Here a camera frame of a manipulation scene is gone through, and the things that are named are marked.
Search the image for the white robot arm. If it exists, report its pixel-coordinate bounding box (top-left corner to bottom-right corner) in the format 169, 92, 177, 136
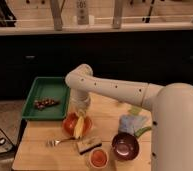
65, 64, 193, 171

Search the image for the bunch of red grapes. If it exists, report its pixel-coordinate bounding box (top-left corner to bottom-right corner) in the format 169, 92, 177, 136
34, 98, 59, 110

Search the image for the red bowl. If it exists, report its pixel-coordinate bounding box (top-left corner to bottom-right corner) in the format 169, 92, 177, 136
62, 113, 92, 136

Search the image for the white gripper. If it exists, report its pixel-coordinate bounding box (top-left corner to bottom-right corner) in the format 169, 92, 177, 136
71, 98, 90, 115

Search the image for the white cup orange inside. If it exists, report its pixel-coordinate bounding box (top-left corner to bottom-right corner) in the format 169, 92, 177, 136
88, 148, 108, 169

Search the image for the brown sponge block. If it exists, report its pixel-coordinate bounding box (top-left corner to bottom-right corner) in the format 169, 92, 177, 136
76, 137, 102, 155

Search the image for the green plastic tray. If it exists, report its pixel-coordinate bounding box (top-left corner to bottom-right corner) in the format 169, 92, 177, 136
22, 77, 70, 121

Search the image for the silver fork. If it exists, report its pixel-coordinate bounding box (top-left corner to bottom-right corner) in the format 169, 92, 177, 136
46, 137, 76, 147

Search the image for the dark purple bowl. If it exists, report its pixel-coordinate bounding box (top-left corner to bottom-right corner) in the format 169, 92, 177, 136
112, 132, 139, 161

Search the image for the yellow banana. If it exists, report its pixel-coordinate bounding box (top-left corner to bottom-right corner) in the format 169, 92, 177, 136
74, 110, 86, 139

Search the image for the blue green cloth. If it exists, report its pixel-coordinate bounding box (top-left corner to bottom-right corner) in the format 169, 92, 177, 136
118, 106, 152, 138

